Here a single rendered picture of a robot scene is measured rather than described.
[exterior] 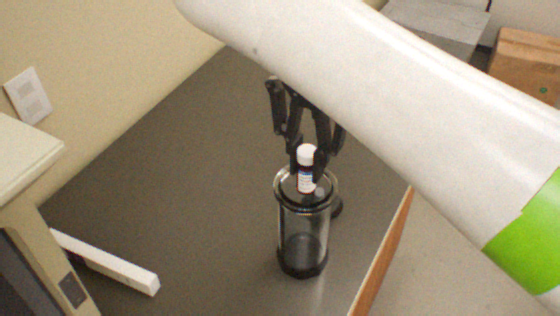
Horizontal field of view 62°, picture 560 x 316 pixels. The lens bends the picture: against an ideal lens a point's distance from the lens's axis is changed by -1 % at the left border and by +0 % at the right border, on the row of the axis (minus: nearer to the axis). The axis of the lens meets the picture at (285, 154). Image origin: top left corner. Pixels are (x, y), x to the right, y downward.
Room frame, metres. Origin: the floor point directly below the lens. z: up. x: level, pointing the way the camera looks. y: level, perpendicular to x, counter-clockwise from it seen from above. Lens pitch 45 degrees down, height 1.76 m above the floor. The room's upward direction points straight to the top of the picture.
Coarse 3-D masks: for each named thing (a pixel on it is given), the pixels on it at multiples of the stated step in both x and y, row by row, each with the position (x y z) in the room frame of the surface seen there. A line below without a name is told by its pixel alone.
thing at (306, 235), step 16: (288, 176) 0.54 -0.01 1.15; (288, 192) 0.54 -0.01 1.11; (320, 192) 0.54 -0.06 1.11; (336, 192) 0.50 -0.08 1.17; (304, 208) 0.46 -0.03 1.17; (288, 224) 0.48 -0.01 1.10; (304, 224) 0.47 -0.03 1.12; (320, 224) 0.48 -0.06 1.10; (288, 240) 0.48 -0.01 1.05; (304, 240) 0.47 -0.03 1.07; (320, 240) 0.48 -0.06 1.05; (288, 256) 0.48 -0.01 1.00; (304, 256) 0.47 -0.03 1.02; (320, 256) 0.48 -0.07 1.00
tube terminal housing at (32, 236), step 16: (16, 208) 0.30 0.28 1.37; (32, 208) 0.31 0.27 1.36; (0, 224) 0.28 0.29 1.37; (16, 224) 0.29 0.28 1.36; (32, 224) 0.30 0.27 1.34; (16, 240) 0.30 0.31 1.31; (32, 240) 0.30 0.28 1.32; (48, 240) 0.31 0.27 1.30; (32, 256) 0.31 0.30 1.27; (48, 256) 0.30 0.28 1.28; (64, 256) 0.31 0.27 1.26; (48, 272) 0.29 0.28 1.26; (64, 272) 0.31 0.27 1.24; (48, 288) 0.30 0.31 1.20; (64, 304) 0.31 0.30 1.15
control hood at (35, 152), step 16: (0, 112) 0.30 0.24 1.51; (0, 128) 0.27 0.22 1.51; (16, 128) 0.27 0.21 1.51; (32, 128) 0.27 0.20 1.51; (0, 144) 0.26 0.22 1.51; (16, 144) 0.26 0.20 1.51; (32, 144) 0.26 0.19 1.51; (48, 144) 0.26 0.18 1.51; (64, 144) 0.26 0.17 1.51; (0, 160) 0.24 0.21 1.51; (16, 160) 0.24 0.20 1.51; (32, 160) 0.24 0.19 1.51; (48, 160) 0.24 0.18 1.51; (0, 176) 0.22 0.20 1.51; (16, 176) 0.22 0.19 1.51; (32, 176) 0.23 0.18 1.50; (0, 192) 0.21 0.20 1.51; (16, 192) 0.22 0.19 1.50; (0, 208) 0.22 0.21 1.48
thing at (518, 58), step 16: (512, 32) 2.46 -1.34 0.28; (528, 32) 2.46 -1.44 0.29; (496, 48) 2.31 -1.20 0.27; (512, 48) 2.31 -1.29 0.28; (528, 48) 2.31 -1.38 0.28; (544, 48) 2.31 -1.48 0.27; (496, 64) 2.25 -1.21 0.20; (512, 64) 2.22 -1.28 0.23; (528, 64) 2.19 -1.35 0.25; (544, 64) 2.16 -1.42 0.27; (512, 80) 2.21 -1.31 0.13; (528, 80) 2.17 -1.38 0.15; (544, 80) 2.14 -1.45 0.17; (544, 96) 2.13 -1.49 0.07
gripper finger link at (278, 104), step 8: (272, 80) 0.54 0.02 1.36; (272, 88) 0.53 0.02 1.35; (272, 96) 0.53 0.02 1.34; (280, 96) 0.54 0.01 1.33; (272, 104) 0.53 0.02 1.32; (280, 104) 0.53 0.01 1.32; (272, 112) 0.53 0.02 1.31; (280, 112) 0.53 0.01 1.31; (280, 120) 0.53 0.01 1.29; (280, 128) 0.53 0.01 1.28
